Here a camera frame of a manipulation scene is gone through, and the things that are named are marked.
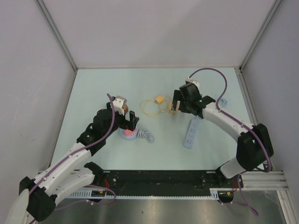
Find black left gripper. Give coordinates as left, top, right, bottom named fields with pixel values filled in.
left=103, top=102, right=138, bottom=138

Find beige cube socket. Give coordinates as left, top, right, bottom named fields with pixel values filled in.
left=168, top=100, right=180, bottom=116

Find dark red cube socket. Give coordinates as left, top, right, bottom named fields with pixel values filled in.
left=123, top=105, right=129, bottom=114

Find pink square plug adapter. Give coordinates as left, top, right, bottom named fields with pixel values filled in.
left=124, top=129, right=136, bottom=136

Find round light blue power strip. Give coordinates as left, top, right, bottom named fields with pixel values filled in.
left=120, top=127, right=155, bottom=143

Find light blue rectangular power strip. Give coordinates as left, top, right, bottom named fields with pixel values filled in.
left=183, top=98, right=228, bottom=150

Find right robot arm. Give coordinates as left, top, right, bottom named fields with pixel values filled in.
left=171, top=82, right=274, bottom=187

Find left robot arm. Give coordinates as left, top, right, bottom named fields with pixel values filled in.
left=19, top=96, right=139, bottom=222

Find yellow USB charger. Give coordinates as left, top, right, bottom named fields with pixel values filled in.
left=154, top=96, right=165, bottom=105

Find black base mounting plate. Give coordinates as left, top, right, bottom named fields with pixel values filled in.
left=92, top=170, right=243, bottom=196

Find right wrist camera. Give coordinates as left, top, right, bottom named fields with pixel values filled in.
left=185, top=77, right=200, bottom=90

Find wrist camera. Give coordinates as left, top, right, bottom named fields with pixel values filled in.
left=113, top=96, right=127, bottom=116
left=185, top=77, right=200, bottom=90

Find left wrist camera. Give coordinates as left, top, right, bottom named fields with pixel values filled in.
left=113, top=96, right=127, bottom=116

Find yellow charging cable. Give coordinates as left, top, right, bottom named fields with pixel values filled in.
left=139, top=95, right=172, bottom=117

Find white slotted cable duct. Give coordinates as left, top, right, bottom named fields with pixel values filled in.
left=67, top=189, right=233, bottom=200

